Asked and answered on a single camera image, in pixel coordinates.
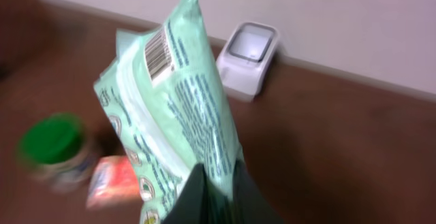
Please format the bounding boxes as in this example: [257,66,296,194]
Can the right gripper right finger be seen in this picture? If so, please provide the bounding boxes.
[233,160,284,224]

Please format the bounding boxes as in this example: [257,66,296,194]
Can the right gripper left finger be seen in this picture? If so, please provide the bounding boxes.
[161,163,216,224]

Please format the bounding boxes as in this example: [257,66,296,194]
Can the small orange sachet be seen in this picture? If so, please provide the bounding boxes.
[86,155,141,209]

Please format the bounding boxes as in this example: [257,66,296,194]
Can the green lid jar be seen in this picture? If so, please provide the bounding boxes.
[18,113,100,193]

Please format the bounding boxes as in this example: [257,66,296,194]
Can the white barcode scanner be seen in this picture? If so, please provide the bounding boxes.
[217,22,279,102]

